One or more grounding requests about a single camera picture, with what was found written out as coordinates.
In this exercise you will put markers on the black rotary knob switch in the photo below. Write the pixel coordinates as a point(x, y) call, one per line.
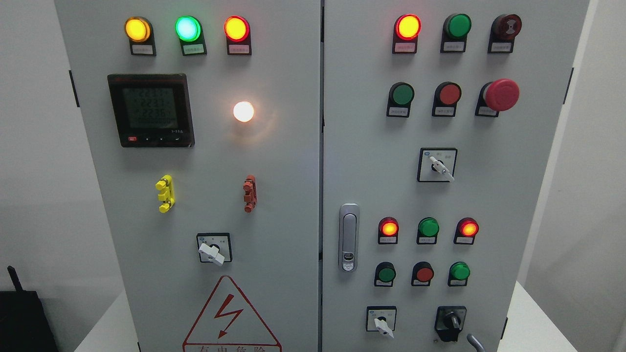
point(449, 322)

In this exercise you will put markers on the red lit lamp lower left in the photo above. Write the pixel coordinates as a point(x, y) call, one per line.
point(388, 230)

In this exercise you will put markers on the red lit lamp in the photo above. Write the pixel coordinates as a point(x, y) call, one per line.
point(406, 31)
point(388, 230)

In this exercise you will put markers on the white lit indicator lamp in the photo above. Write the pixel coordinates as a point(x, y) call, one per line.
point(243, 111)

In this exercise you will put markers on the green push button upper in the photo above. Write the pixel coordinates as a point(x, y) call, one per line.
point(400, 96)

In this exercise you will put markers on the green push button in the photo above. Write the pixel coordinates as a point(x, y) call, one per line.
point(400, 96)
point(458, 274)
point(384, 274)

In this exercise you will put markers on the green push button lower left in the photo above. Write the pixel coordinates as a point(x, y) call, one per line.
point(384, 274)

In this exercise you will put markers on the left grey cabinet door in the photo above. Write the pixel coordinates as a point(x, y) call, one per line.
point(275, 248)

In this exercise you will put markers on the grey cabinet door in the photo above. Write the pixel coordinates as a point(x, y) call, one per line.
point(275, 248)
point(372, 160)

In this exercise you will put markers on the green lamp lower middle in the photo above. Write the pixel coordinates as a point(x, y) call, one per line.
point(428, 230)

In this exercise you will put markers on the right grey cabinet door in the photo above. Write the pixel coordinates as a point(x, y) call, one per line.
point(372, 160)

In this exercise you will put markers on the red push button lower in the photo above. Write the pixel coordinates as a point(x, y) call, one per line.
point(422, 274)

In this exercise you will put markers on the red push button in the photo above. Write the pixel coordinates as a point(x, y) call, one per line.
point(422, 274)
point(446, 97)

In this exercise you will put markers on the red push button upper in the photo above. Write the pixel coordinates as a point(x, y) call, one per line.
point(446, 97)

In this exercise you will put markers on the red lamp lower right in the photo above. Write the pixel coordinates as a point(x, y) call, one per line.
point(466, 230)

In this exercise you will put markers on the red lit lamp left door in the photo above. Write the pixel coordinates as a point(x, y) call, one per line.
point(238, 36)

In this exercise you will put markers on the red high voltage warning sticker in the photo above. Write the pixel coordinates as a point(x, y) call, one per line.
point(228, 322)

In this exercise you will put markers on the black digital power meter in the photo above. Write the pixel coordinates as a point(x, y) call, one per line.
point(152, 110)

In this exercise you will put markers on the green push button lower right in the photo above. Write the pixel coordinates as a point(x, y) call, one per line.
point(458, 274)

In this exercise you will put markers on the red lit lamp right top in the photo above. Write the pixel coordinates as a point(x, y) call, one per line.
point(406, 31)

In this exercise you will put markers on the green lit indicator lamp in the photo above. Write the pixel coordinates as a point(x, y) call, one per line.
point(190, 35)

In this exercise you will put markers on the red emergency stop mushroom button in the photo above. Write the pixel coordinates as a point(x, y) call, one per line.
point(497, 96)

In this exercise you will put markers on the green lamp right top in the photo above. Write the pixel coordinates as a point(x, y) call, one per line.
point(455, 32)

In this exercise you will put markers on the yellow indicator lamp top left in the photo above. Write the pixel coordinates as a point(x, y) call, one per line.
point(140, 34)

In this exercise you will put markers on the dark red buzzer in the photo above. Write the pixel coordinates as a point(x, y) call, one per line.
point(505, 28)

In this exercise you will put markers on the black box with antenna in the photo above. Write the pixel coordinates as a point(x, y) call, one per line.
point(23, 324)

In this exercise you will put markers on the silver door lock handle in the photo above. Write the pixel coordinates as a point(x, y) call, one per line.
point(348, 217)

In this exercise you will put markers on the white selector switch left door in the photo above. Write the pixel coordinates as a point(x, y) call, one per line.
point(214, 248)

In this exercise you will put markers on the white selector switch upper right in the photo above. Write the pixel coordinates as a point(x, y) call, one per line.
point(437, 165)

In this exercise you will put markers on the white selector switch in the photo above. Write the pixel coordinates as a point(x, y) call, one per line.
point(381, 319)
point(437, 165)

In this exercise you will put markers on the white selector switch bottom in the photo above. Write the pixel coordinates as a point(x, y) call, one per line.
point(381, 319)

